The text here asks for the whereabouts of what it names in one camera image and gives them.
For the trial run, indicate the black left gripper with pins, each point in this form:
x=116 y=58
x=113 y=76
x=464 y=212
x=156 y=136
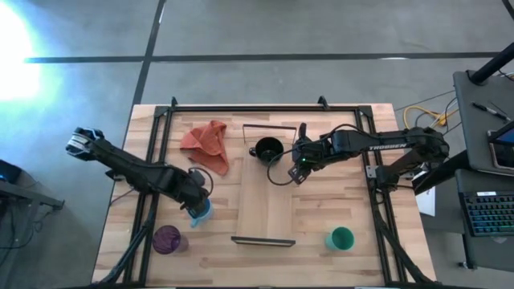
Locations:
x=188 y=192

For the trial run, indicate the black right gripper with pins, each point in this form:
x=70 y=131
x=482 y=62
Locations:
x=315 y=150

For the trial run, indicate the light blue mug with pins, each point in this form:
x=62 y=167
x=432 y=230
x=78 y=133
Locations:
x=202 y=219

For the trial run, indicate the purple plastic cup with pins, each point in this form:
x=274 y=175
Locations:
x=166 y=239

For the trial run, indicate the green plastic cup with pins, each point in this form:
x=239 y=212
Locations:
x=341 y=238

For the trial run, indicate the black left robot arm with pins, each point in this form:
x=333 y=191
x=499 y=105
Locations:
x=128 y=168

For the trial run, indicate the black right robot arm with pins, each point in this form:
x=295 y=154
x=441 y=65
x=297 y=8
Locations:
x=385 y=142

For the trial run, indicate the black mug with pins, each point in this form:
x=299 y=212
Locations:
x=268 y=149

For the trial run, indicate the orange cloth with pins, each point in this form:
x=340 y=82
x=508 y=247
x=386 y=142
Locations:
x=206 y=146

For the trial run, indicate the white paper sheet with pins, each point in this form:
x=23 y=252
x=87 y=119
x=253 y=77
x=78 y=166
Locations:
x=427 y=202

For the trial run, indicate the grey desk top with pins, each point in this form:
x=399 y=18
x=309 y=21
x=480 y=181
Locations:
x=478 y=132

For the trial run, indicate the black pen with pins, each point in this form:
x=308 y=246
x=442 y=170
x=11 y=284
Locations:
x=488 y=109

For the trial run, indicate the backlit black keyboard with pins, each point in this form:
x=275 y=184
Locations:
x=490 y=214

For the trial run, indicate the grey keyboard desk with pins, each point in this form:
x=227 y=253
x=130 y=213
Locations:
x=486 y=251

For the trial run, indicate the black pole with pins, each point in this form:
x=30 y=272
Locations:
x=496 y=64

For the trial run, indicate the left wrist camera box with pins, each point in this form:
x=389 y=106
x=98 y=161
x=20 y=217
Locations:
x=197 y=177

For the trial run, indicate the black metal table frame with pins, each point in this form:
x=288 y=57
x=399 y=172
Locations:
x=261 y=108

